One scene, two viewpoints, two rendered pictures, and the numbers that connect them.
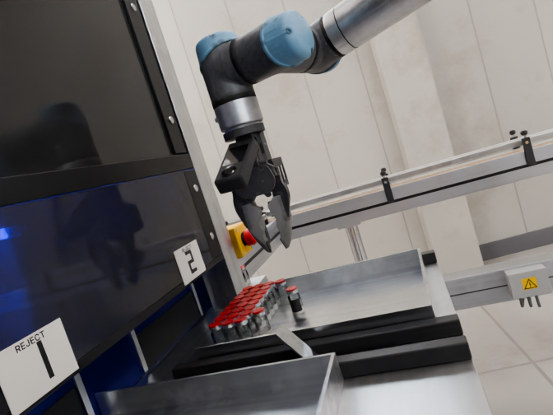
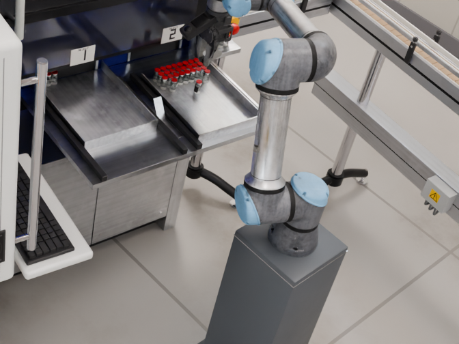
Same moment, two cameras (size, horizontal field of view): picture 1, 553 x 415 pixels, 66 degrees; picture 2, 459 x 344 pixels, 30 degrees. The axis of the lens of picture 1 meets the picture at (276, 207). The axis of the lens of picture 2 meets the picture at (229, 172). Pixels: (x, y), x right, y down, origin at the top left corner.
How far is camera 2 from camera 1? 2.27 m
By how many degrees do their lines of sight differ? 42
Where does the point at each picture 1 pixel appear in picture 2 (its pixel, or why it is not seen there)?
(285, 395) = (141, 117)
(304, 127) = not seen: outside the picture
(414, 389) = (160, 146)
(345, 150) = not seen: outside the picture
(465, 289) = (408, 160)
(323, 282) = (227, 87)
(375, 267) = (246, 104)
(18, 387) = (74, 59)
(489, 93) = not seen: outside the picture
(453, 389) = (164, 154)
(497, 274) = (430, 173)
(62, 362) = (89, 57)
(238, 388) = (134, 102)
